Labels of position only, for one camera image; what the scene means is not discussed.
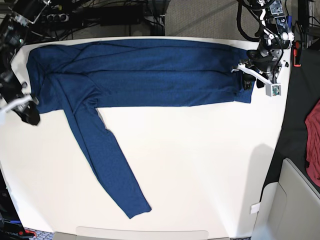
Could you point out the orange clamp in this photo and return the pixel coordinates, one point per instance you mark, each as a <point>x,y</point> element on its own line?
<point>297,50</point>

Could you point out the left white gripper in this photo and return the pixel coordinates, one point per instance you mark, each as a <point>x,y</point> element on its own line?
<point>262,66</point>

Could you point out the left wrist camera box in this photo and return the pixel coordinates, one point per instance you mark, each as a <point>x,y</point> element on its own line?
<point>273,90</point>

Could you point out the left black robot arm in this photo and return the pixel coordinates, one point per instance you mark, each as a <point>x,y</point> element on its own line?
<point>274,31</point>

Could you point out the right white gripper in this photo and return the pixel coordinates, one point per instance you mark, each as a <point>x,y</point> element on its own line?
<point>24,105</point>

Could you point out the blue long-sleeve T-shirt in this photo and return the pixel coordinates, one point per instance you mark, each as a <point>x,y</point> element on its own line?
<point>79,79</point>

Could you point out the beige plastic bin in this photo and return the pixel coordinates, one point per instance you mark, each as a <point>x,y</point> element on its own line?
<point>289,208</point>

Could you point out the red cloth pile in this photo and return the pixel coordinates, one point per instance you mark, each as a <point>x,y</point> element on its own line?
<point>312,123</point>

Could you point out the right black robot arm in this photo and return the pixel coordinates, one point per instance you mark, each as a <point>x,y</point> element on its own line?
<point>14,30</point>

